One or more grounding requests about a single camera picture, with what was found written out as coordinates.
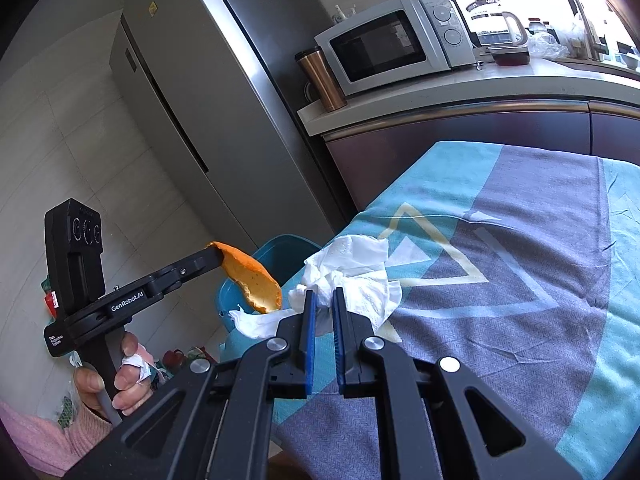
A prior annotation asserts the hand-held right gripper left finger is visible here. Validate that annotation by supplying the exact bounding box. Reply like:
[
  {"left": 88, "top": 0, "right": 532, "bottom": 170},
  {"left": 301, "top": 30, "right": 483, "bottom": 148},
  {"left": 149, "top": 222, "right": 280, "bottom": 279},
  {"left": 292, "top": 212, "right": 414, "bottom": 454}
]
[{"left": 65, "top": 290, "right": 318, "bottom": 480}]

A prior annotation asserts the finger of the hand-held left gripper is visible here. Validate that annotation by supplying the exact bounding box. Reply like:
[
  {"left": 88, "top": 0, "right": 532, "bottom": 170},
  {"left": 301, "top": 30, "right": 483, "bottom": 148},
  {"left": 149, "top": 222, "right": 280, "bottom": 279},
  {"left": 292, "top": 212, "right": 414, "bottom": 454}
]
[
  {"left": 142, "top": 248, "right": 223, "bottom": 286},
  {"left": 150, "top": 256, "right": 224, "bottom": 303}
]

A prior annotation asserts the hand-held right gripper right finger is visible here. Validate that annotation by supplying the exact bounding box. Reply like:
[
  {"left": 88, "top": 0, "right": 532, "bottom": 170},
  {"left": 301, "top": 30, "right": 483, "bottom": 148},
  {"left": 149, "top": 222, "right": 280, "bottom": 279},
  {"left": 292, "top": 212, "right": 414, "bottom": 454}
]
[{"left": 332, "top": 286, "right": 583, "bottom": 480}]

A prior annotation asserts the orange peel piece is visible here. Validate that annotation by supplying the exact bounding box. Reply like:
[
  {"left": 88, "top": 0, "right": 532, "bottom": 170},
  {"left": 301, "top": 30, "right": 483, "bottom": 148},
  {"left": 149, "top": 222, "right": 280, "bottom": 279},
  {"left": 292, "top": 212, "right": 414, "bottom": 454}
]
[{"left": 207, "top": 241, "right": 283, "bottom": 315}]

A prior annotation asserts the white tissue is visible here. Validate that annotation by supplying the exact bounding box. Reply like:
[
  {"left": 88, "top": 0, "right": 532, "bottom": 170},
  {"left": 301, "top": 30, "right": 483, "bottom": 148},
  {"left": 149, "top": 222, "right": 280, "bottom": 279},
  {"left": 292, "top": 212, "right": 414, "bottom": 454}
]
[{"left": 229, "top": 234, "right": 403, "bottom": 341}]

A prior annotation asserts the blue plastic bin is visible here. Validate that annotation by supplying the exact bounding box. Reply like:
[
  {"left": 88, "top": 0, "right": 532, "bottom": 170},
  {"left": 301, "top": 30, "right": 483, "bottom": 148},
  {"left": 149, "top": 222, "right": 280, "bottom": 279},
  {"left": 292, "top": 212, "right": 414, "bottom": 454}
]
[{"left": 216, "top": 234, "right": 323, "bottom": 333}]

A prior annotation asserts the person's left forearm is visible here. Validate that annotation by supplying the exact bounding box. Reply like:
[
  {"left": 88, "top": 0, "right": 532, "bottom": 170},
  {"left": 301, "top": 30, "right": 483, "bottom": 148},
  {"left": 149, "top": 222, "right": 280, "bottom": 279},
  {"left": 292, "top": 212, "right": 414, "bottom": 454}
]
[{"left": 0, "top": 400, "right": 113, "bottom": 476}]

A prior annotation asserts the person's left hand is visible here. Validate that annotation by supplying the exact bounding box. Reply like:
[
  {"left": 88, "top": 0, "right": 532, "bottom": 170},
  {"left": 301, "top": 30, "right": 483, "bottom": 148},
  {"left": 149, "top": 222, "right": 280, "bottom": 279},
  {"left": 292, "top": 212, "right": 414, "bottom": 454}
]
[{"left": 74, "top": 331, "right": 156, "bottom": 427}]

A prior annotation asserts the grey refrigerator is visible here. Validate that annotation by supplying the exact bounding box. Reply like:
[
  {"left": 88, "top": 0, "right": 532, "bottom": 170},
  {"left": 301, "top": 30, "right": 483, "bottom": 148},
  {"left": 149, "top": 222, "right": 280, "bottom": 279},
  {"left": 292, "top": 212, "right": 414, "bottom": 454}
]
[{"left": 109, "top": 0, "right": 358, "bottom": 256}]

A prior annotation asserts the blue grey printed tablecloth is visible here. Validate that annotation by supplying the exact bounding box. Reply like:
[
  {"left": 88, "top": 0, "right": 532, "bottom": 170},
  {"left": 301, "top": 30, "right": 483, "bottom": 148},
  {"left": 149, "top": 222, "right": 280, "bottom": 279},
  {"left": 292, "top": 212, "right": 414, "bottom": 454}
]
[{"left": 222, "top": 140, "right": 640, "bottom": 480}]

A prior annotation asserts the copper travel mug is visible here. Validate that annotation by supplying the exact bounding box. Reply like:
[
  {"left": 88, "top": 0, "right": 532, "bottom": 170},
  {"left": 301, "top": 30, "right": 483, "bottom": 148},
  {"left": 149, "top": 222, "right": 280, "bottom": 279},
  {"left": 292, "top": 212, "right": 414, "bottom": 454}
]
[{"left": 295, "top": 46, "right": 348, "bottom": 112}]

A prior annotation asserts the kitchen counter with cabinets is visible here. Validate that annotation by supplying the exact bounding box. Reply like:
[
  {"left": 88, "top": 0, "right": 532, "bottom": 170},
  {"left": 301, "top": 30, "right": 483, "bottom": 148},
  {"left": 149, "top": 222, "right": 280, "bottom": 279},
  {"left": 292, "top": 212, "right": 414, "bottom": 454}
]
[{"left": 297, "top": 55, "right": 640, "bottom": 211}]

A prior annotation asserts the white microwave oven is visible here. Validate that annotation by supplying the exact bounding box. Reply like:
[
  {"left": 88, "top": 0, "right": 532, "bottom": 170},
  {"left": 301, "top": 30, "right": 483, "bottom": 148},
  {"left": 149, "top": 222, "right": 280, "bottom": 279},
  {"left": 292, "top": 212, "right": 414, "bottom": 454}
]
[{"left": 314, "top": 0, "right": 478, "bottom": 97}]

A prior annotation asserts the dark food container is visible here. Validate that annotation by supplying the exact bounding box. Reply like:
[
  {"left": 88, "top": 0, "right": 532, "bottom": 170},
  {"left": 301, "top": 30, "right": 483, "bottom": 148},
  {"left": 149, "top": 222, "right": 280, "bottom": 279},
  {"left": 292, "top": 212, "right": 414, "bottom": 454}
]
[{"left": 487, "top": 45, "right": 532, "bottom": 67}]

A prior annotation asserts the glass electric kettle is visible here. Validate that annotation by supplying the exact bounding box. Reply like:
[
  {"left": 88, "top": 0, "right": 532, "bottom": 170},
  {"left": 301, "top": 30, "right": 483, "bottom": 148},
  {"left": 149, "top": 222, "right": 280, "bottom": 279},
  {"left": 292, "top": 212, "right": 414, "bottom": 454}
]
[{"left": 466, "top": 0, "right": 528, "bottom": 48}]

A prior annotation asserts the clear plastic bag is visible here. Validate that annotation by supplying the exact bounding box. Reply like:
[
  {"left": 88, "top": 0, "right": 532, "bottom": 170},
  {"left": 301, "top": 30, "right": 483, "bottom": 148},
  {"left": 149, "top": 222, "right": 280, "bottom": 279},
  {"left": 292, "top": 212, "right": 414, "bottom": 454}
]
[{"left": 527, "top": 22, "right": 571, "bottom": 61}]

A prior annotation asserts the steel kitchen faucet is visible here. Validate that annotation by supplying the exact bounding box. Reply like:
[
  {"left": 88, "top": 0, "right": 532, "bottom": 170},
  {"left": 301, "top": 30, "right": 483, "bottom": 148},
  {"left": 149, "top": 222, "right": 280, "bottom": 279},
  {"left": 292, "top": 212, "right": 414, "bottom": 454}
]
[{"left": 562, "top": 0, "right": 613, "bottom": 61}]

